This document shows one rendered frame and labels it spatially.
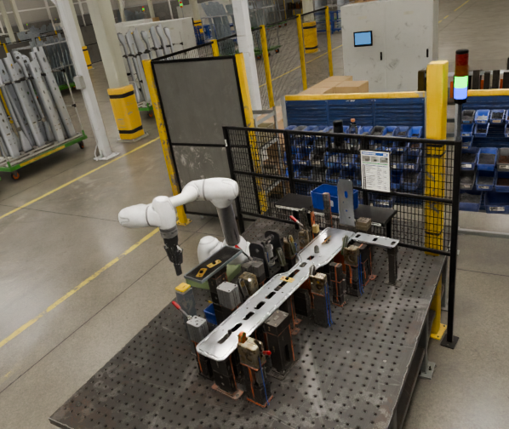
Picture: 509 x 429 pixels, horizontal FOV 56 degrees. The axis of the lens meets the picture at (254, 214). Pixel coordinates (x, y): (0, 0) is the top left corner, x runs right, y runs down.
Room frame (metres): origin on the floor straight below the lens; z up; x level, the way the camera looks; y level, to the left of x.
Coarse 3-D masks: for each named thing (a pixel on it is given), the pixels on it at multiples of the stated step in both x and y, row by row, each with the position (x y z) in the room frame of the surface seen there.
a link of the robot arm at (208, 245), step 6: (204, 240) 2.94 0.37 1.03; (210, 240) 2.93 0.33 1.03; (216, 240) 2.95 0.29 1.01; (198, 246) 2.94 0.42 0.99; (204, 246) 2.90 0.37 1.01; (210, 246) 2.90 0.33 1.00; (216, 246) 2.91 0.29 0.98; (198, 252) 2.92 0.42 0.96; (204, 252) 2.89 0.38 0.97; (210, 252) 2.88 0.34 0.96; (198, 258) 2.93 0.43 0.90; (204, 258) 2.89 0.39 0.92
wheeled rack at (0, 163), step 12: (72, 96) 9.92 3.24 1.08; (12, 132) 9.60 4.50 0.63; (0, 144) 8.34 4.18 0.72; (48, 144) 9.50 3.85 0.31; (60, 144) 9.46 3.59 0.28; (72, 144) 9.59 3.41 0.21; (24, 156) 8.97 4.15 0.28; (36, 156) 8.86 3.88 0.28; (0, 168) 8.44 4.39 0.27; (12, 168) 8.35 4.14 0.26
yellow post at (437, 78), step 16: (432, 64) 2.84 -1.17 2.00; (448, 64) 2.85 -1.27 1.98; (432, 80) 2.83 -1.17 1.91; (432, 96) 2.83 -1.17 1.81; (432, 112) 2.83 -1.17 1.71; (432, 128) 2.83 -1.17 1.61; (432, 144) 2.83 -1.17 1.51; (432, 160) 2.83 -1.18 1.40; (432, 176) 2.82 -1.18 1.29; (432, 192) 2.82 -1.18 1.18; (432, 208) 2.82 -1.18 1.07; (432, 224) 2.82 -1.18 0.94; (432, 240) 2.82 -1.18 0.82; (432, 304) 2.81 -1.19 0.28; (432, 336) 2.77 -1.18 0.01
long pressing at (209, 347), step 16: (320, 240) 2.74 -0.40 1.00; (336, 240) 2.71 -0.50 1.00; (304, 256) 2.57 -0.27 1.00; (320, 256) 2.54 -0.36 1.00; (288, 272) 2.41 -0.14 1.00; (304, 272) 2.39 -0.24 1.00; (272, 288) 2.28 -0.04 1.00; (288, 288) 2.26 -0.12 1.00; (256, 304) 2.15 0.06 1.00; (272, 304) 2.13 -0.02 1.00; (224, 320) 2.05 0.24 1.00; (240, 320) 2.04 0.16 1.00; (256, 320) 2.02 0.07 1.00; (208, 336) 1.94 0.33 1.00; (208, 352) 1.83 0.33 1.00; (224, 352) 1.81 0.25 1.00
